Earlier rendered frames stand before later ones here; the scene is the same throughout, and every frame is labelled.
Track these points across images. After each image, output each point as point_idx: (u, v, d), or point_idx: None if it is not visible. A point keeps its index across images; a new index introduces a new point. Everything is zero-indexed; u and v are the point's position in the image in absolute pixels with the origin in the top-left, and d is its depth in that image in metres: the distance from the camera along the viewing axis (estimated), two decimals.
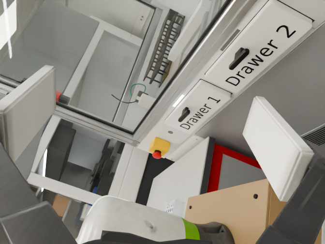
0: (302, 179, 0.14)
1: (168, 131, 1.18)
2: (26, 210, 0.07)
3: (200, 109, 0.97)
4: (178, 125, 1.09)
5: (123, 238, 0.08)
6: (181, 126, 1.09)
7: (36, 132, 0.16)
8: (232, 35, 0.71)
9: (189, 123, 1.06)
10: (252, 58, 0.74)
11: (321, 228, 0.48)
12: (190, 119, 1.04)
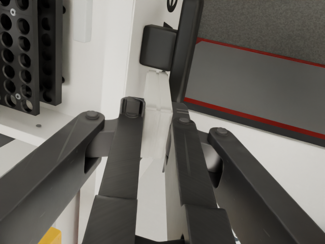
0: (167, 137, 0.16)
1: None
2: (117, 198, 0.08)
3: None
4: None
5: (123, 238, 0.08)
6: (142, 158, 0.29)
7: None
8: None
9: None
10: None
11: None
12: None
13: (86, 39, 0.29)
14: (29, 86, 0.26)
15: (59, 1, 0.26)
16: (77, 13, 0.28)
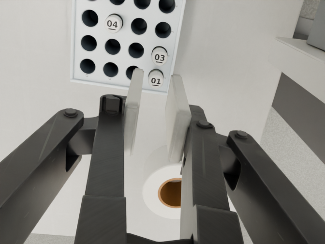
0: (185, 140, 0.16)
1: None
2: (105, 197, 0.08)
3: None
4: None
5: (123, 238, 0.08)
6: None
7: None
8: None
9: None
10: None
11: None
12: None
13: None
14: None
15: None
16: None
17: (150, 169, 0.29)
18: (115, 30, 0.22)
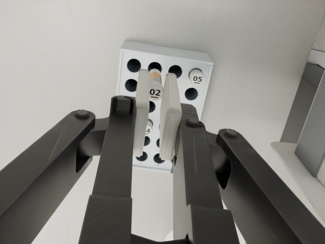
0: (176, 138, 0.16)
1: None
2: (111, 198, 0.08)
3: None
4: None
5: (123, 238, 0.08)
6: None
7: None
8: None
9: None
10: None
11: None
12: None
13: None
14: None
15: None
16: None
17: (169, 226, 0.36)
18: (148, 134, 0.28)
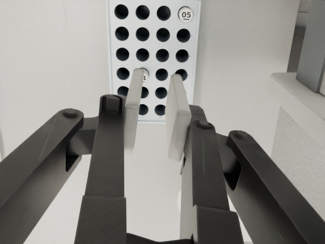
0: (185, 140, 0.16)
1: None
2: (105, 197, 0.08)
3: None
4: None
5: (123, 238, 0.08)
6: None
7: None
8: None
9: None
10: None
11: None
12: None
13: None
14: None
15: None
16: None
17: (181, 183, 0.35)
18: (144, 82, 0.28)
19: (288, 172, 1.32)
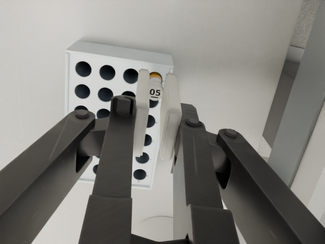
0: (176, 138, 0.16)
1: None
2: (111, 198, 0.08)
3: None
4: None
5: (123, 238, 0.08)
6: None
7: None
8: None
9: None
10: None
11: None
12: None
13: None
14: None
15: None
16: None
17: None
18: None
19: None
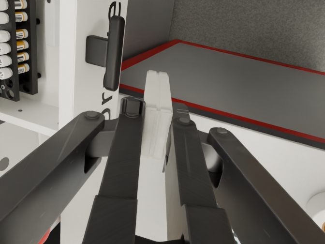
0: (167, 137, 0.16)
1: None
2: (117, 198, 0.08)
3: (110, 14, 0.32)
4: None
5: (123, 238, 0.08)
6: None
7: None
8: None
9: (106, 99, 0.37)
10: None
11: None
12: (104, 83, 0.35)
13: (55, 44, 0.38)
14: (11, 79, 0.35)
15: (33, 16, 0.35)
16: (48, 24, 0.37)
17: None
18: (1, 65, 0.33)
19: None
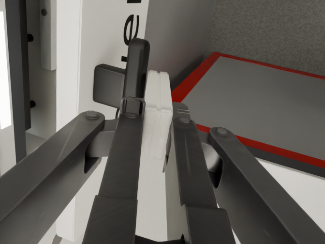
0: (167, 137, 0.16)
1: (52, 243, 0.33)
2: (117, 199, 0.08)
3: (126, 33, 0.24)
4: None
5: (123, 238, 0.08)
6: None
7: None
8: None
9: None
10: None
11: None
12: None
13: (52, 67, 0.29)
14: None
15: (23, 33, 0.26)
16: (43, 43, 0.28)
17: None
18: None
19: None
